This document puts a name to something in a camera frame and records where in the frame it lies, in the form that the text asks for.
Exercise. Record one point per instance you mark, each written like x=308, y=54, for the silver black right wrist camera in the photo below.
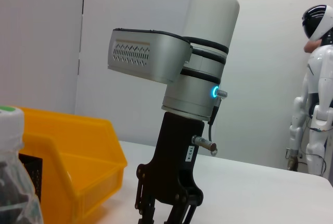
x=148, y=54

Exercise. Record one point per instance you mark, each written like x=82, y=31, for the clear green-label water bottle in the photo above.
x=13, y=182

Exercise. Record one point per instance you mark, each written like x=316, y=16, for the black mesh pen holder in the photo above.
x=33, y=172

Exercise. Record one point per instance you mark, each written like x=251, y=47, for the yellow plastic bin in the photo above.
x=86, y=143

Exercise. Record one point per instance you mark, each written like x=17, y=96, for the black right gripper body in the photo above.
x=174, y=156

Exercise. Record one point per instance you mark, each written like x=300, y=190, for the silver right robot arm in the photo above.
x=208, y=13

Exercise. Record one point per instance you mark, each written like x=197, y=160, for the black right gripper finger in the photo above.
x=145, y=211
x=182, y=214

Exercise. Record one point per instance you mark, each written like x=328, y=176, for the white humanoid robot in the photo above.
x=320, y=78

